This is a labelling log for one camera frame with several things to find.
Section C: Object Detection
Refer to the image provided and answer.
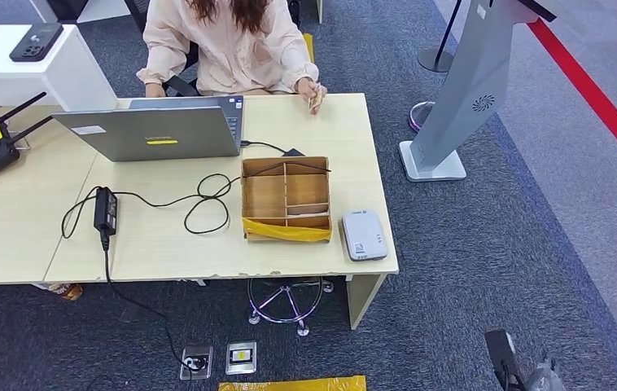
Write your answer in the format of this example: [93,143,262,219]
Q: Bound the red floor tape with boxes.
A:
[527,19,617,183]

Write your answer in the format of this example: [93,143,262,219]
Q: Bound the wooden compartment box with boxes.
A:
[240,156,333,243]

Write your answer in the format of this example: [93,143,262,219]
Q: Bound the black stanchion post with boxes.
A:
[416,0,463,74]

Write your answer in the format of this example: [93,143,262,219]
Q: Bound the black office chair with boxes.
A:
[124,0,305,99]

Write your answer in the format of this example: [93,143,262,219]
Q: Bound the white card reader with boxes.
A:
[340,209,389,263]

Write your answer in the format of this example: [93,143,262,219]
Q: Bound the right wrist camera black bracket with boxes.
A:
[484,329,527,391]

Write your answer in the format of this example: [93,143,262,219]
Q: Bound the grey laptop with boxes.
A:
[50,95,245,163]

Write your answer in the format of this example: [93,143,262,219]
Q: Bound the thick black power cord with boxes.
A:
[101,235,207,373]

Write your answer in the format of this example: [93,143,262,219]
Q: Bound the person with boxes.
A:
[135,0,329,116]

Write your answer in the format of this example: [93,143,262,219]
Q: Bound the black power adapter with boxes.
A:
[94,187,119,239]

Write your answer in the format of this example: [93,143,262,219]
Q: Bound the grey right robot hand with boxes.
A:
[523,356,569,391]

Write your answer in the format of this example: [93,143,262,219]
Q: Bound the chrome stool base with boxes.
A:
[247,276,335,338]

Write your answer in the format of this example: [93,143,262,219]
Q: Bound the thin black looped cable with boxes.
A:
[60,160,332,239]

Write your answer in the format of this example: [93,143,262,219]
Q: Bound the short black laptop cable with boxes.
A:
[241,140,289,156]

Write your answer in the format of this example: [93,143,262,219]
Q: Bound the grey kiosk stand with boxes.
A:
[397,0,558,183]

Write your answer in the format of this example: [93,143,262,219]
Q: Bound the orange snack packet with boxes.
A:
[48,283,84,302]

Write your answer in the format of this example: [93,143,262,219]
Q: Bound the yellow floor tape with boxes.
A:
[301,32,317,64]
[218,376,368,391]

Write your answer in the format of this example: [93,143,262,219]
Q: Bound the person's left hand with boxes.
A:
[295,77,329,116]

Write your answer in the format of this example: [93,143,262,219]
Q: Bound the steel floor outlet with plug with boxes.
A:
[179,345,215,381]

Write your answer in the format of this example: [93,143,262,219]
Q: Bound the black smartphone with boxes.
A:
[9,22,65,63]

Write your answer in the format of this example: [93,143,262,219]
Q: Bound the closed steel floor outlet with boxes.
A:
[225,340,258,376]

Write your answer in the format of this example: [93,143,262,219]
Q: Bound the round chrome base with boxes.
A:
[409,100,437,134]

